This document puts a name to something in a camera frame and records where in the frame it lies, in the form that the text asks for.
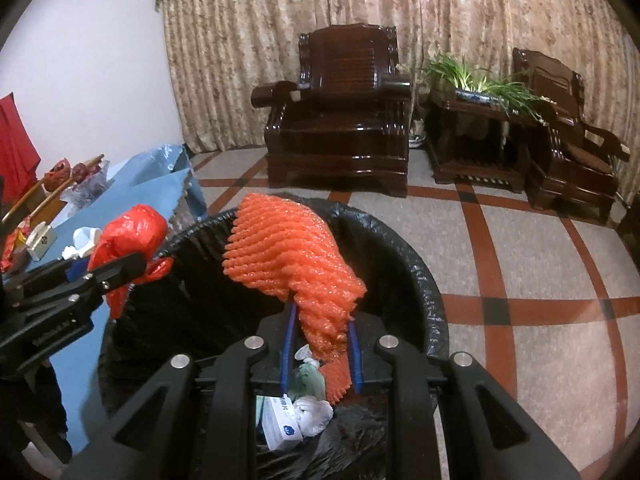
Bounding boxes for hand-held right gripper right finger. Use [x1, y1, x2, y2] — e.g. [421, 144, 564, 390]
[347, 314, 581, 480]

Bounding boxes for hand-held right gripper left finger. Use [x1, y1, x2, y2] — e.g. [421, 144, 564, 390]
[60, 300, 299, 480]

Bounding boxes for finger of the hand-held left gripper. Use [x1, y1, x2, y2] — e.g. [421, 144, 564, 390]
[20, 252, 148, 319]
[2, 259, 90, 294]

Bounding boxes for red plastic bag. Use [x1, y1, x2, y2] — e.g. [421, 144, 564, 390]
[87, 204, 175, 321]

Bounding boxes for green glove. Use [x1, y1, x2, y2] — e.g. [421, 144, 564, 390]
[290, 362, 328, 401]

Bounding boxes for white tissue wad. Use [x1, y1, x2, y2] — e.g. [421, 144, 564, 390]
[292, 395, 335, 436]

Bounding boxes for white blue medicine box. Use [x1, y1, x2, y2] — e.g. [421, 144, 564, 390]
[259, 394, 305, 452]

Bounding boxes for orange foam net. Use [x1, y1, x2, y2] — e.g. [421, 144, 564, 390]
[222, 192, 367, 403]

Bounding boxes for black trash bin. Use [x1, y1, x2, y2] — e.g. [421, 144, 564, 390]
[97, 195, 451, 480]

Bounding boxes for gold tissue box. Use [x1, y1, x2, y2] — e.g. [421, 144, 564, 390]
[26, 224, 57, 261]

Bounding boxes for red yellow snack wrappers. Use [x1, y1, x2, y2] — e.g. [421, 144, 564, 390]
[0, 227, 28, 273]

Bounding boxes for light wooden chair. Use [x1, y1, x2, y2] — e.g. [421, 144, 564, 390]
[0, 154, 106, 241]

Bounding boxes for glass fruit bowl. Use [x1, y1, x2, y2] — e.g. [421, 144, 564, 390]
[65, 160, 111, 206]

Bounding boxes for red carved ornament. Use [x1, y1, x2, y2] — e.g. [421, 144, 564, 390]
[44, 157, 71, 192]

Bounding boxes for light blue plastic table cover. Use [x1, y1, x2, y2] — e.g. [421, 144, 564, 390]
[130, 144, 208, 221]

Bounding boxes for red cloth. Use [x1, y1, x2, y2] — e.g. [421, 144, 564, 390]
[0, 92, 42, 196]

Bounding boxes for dark wooden armchair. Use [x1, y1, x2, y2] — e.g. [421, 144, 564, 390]
[512, 47, 632, 225]
[251, 24, 413, 197]

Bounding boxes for dark wooden side table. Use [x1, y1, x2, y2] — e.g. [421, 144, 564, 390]
[425, 87, 543, 193]

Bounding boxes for beige patterned curtain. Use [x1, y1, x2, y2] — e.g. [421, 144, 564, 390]
[154, 0, 640, 206]

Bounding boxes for green potted plant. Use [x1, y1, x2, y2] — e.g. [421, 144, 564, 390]
[417, 52, 556, 123]

